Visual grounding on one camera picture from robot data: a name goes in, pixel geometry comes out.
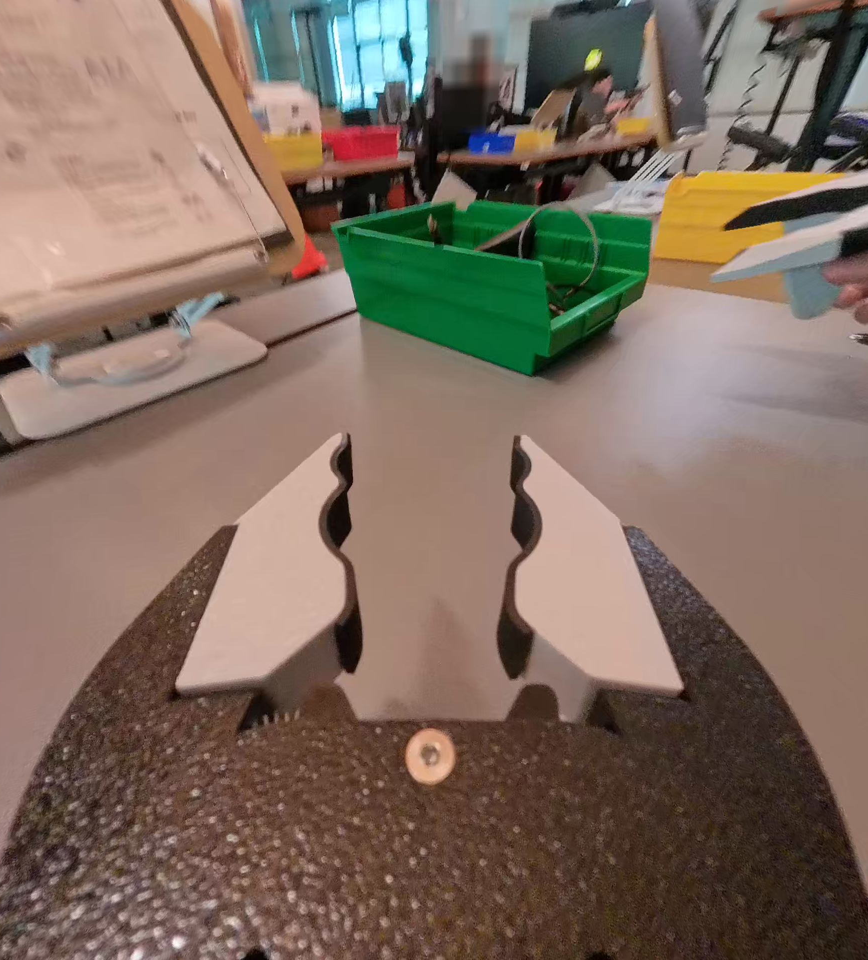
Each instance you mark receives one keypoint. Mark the instruction sheet on wooden stand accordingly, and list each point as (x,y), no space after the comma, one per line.
(253,187)

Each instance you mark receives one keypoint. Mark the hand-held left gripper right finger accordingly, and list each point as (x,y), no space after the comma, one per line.
(591,600)

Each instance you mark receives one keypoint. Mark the black standing desk frame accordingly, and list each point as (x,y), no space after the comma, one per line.
(831,75)

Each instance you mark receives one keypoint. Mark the yellow plastic bin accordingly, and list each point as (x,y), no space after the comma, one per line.
(696,217)
(535,139)
(293,151)

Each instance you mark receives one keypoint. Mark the wooden table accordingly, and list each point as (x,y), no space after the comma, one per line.
(554,154)

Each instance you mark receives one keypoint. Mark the blue plastic bin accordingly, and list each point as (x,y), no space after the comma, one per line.
(492,141)

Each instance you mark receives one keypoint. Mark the black monitor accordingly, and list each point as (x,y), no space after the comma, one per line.
(584,56)

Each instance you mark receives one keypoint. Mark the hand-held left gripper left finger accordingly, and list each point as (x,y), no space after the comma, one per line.
(269,600)

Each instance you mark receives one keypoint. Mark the red plastic bin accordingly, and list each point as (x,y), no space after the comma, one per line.
(362,142)

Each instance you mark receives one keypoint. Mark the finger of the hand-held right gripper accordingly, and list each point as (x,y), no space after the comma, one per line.
(786,255)
(816,199)

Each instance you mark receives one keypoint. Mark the green plastic bin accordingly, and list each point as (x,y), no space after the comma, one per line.
(479,292)

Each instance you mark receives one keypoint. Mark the black panel wooden stand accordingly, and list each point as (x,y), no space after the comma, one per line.
(678,67)

